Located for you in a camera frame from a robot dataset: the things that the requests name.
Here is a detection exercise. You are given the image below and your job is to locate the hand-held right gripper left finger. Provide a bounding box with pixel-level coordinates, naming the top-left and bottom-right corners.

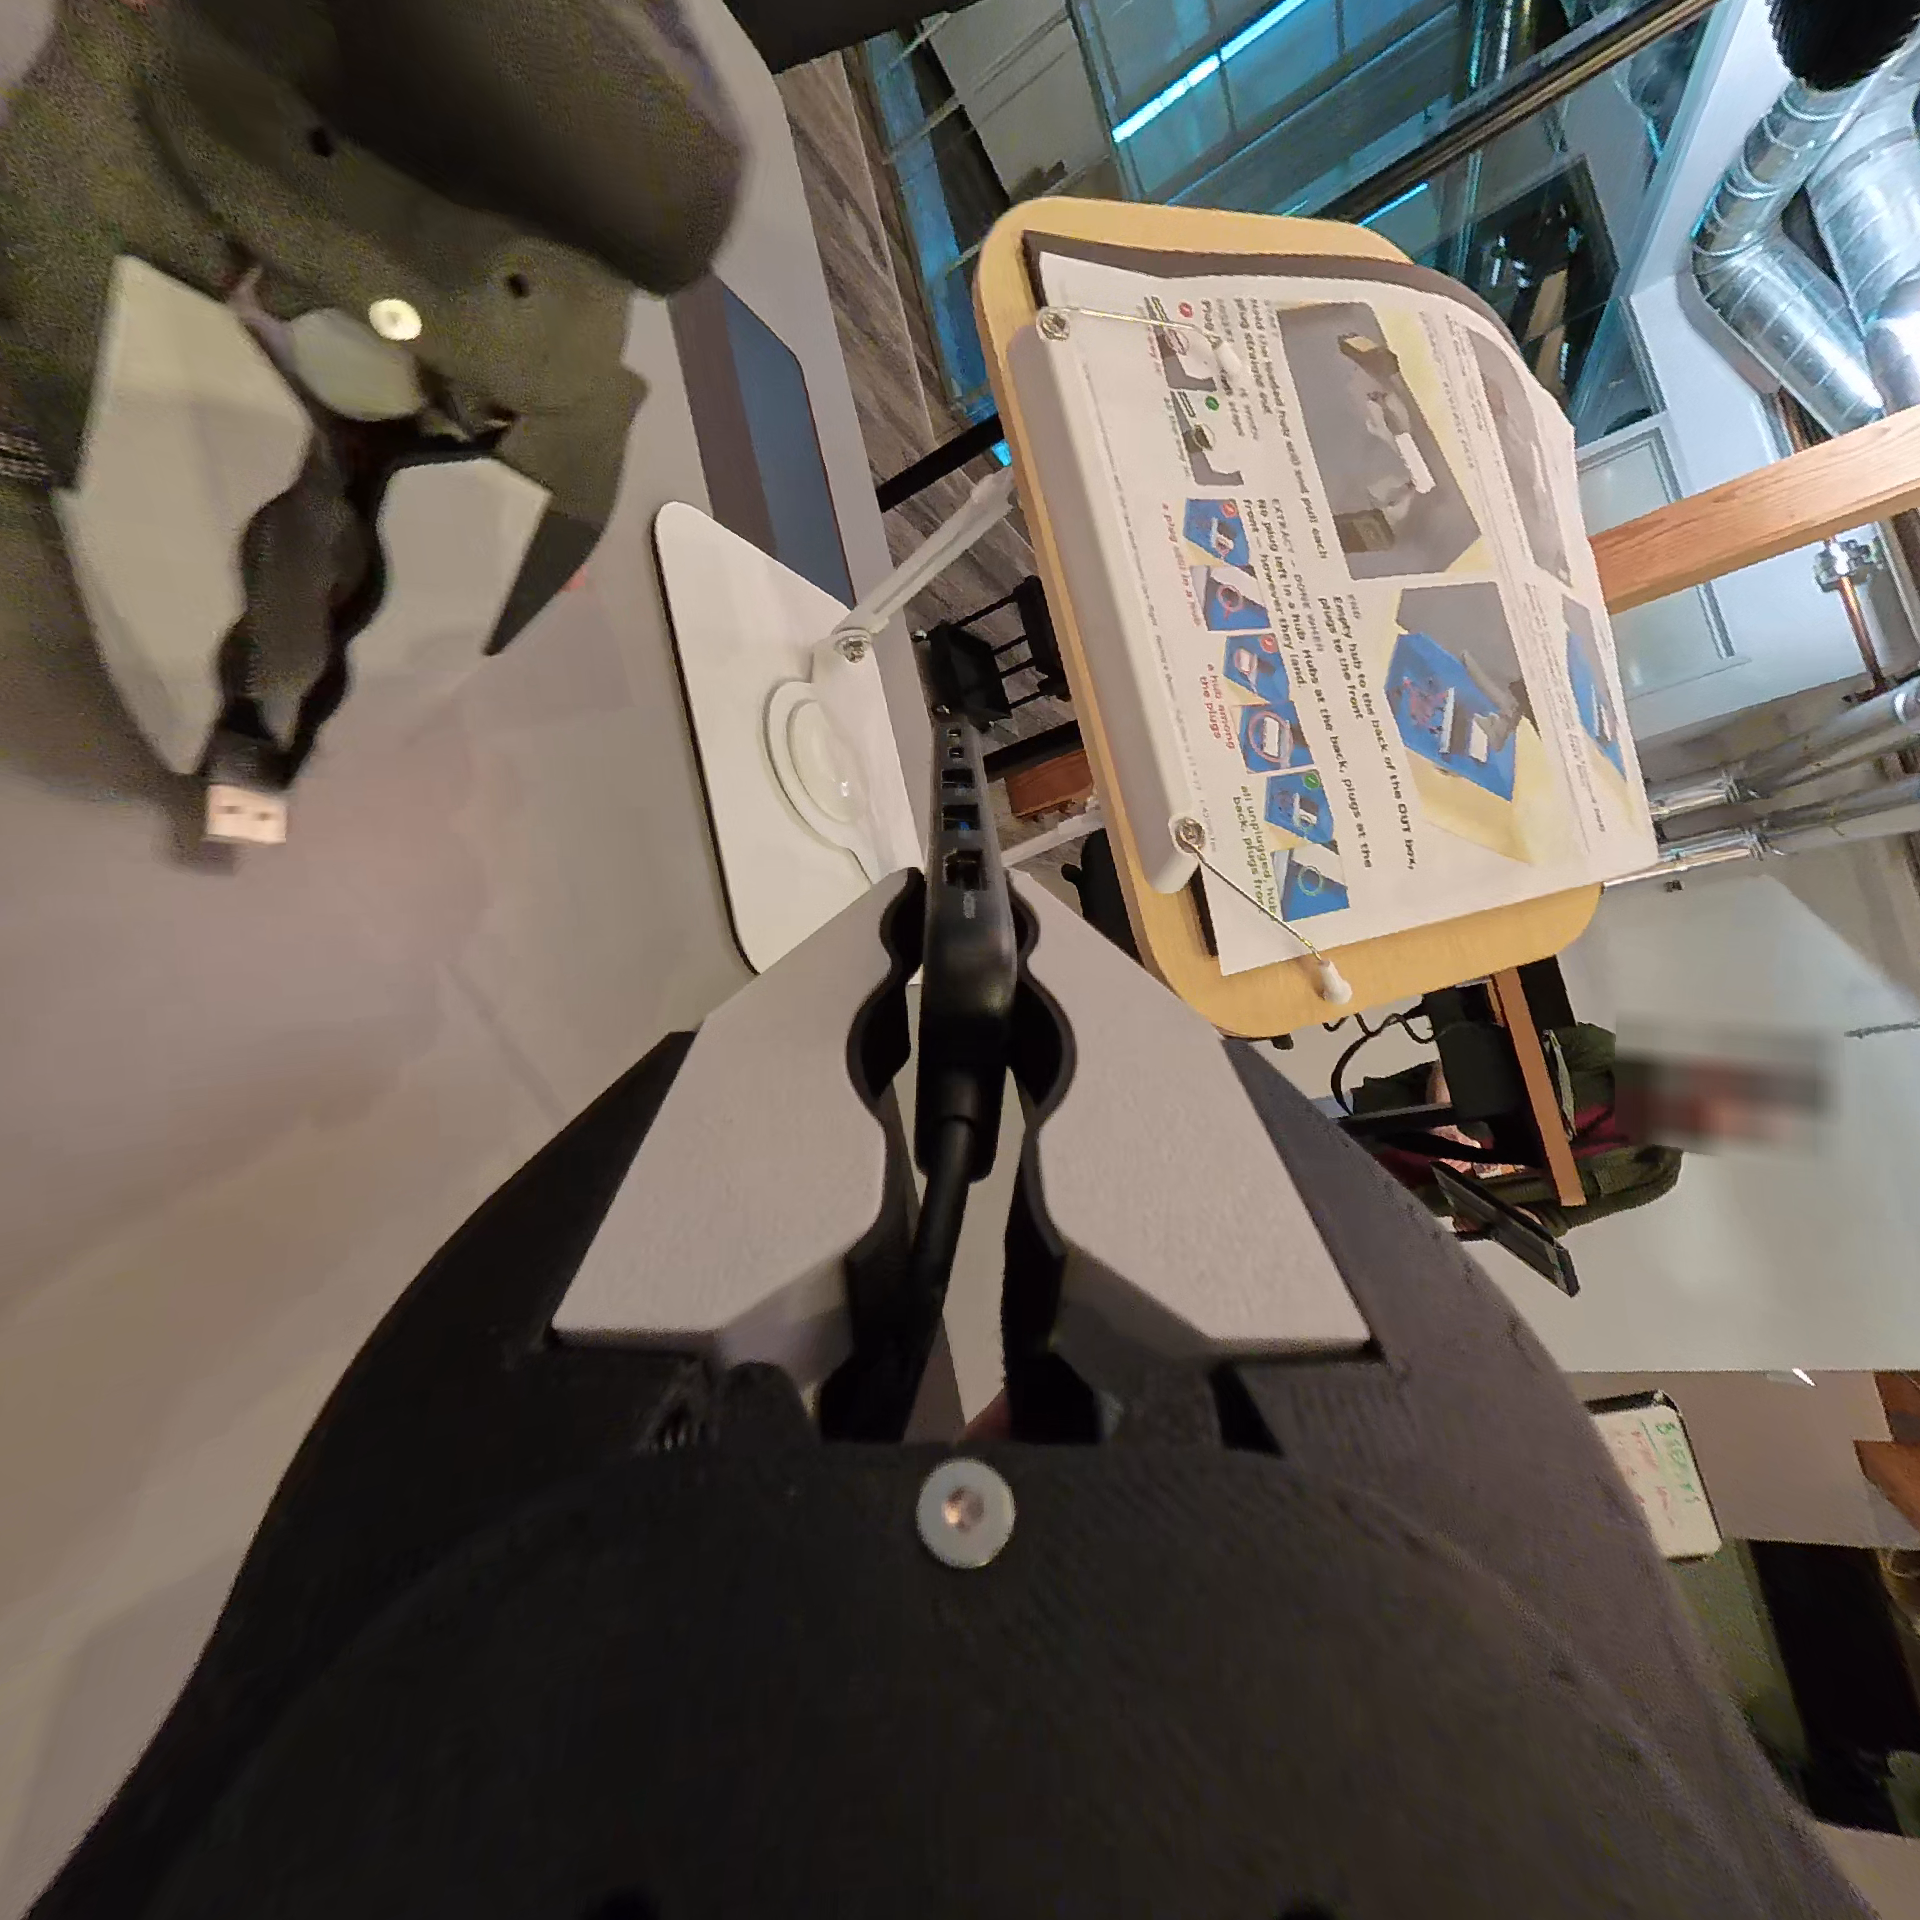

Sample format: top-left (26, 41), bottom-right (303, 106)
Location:
top-left (556, 878), bottom-right (917, 1398)

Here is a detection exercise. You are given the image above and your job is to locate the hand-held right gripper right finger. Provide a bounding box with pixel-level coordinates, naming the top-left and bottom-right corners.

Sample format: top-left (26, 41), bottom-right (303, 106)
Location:
top-left (999, 878), bottom-right (1374, 1393)

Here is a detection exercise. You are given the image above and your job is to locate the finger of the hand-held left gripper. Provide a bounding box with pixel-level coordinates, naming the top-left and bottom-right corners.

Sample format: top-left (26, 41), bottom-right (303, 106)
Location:
top-left (61, 256), bottom-right (395, 782)
top-left (383, 368), bottom-right (646, 656)

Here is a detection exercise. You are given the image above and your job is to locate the slim hub black cable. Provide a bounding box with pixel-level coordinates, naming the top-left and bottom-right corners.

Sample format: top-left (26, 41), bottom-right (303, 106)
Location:
top-left (825, 1095), bottom-right (991, 1435)

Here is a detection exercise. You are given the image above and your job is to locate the braided cable blue tape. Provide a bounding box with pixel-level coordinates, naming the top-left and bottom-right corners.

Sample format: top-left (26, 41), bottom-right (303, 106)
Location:
top-left (198, 691), bottom-right (309, 855)

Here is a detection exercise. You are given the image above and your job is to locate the slim dark grey hub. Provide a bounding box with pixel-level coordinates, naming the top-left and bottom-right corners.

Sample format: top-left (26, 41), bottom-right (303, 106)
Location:
top-left (917, 616), bottom-right (1041, 1203)

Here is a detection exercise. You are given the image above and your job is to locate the black pole with round disc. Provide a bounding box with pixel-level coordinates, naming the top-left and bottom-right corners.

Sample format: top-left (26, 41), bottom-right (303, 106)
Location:
top-left (1765, 0), bottom-right (1920, 91)

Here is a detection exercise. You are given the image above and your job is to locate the brown wooden post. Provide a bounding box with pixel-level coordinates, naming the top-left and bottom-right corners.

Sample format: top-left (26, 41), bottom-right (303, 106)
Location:
top-left (1590, 416), bottom-right (1920, 618)

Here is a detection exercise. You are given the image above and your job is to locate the silver ventilation duct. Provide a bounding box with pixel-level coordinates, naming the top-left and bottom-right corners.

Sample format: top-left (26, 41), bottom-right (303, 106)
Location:
top-left (1697, 62), bottom-right (1920, 436)

